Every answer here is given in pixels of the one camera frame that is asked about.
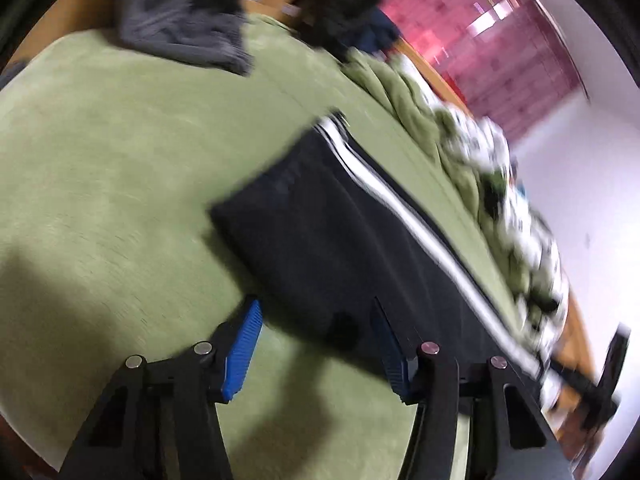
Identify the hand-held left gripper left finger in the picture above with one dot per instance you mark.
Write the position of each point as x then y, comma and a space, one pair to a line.
242, 355

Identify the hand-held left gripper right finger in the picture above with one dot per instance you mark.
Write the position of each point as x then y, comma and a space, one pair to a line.
392, 355

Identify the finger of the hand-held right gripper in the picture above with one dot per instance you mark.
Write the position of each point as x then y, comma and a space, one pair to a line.
595, 390

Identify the black pants with white stripes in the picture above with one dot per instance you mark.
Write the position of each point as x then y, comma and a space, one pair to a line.
325, 240

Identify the white quilt with dark print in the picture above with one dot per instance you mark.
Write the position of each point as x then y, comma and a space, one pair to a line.
480, 145

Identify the green fleece bed sheet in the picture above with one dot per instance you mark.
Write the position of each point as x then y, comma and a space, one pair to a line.
125, 160

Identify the crumpled green blanket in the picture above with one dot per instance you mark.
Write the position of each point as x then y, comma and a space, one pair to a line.
400, 95

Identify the navy garment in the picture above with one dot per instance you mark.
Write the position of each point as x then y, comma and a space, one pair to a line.
380, 35

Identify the pink curtain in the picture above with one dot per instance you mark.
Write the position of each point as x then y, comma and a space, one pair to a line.
490, 35

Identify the grey garment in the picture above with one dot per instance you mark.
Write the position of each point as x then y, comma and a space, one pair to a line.
180, 25

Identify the black jacket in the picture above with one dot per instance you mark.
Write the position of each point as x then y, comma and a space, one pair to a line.
345, 0

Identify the wooden bed frame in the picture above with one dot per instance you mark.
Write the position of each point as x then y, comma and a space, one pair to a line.
80, 5

